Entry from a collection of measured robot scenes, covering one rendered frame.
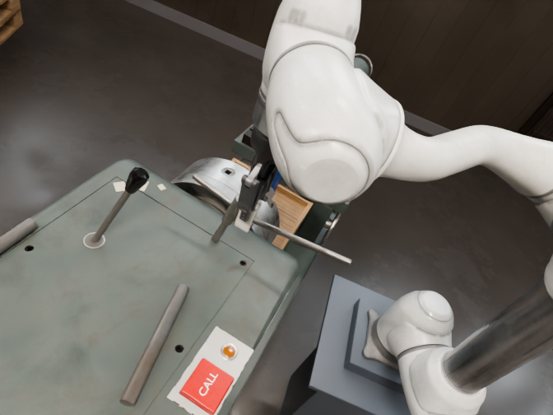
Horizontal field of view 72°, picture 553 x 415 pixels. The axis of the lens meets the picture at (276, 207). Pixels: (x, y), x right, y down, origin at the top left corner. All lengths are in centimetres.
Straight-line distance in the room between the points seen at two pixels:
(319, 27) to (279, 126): 15
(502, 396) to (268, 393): 140
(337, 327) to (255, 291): 69
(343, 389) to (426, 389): 30
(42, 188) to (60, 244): 186
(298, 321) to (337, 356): 91
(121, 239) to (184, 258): 12
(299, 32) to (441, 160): 22
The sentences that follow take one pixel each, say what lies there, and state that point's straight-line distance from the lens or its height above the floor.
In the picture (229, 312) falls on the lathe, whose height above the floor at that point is 125.
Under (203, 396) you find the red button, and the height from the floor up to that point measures 127.
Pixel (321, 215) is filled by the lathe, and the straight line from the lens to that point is 159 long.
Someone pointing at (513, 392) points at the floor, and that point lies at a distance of 284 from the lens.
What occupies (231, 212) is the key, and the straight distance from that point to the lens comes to 73.
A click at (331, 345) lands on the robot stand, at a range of 135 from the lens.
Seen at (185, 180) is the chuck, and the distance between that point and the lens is 95.
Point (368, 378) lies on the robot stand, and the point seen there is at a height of 76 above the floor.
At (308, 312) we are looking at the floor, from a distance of 229.
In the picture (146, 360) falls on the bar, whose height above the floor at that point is 128.
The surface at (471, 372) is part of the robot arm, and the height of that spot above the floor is 117.
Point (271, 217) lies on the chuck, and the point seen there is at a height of 117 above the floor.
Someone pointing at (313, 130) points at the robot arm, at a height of 170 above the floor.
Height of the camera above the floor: 188
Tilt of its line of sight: 44 degrees down
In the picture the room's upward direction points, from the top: 23 degrees clockwise
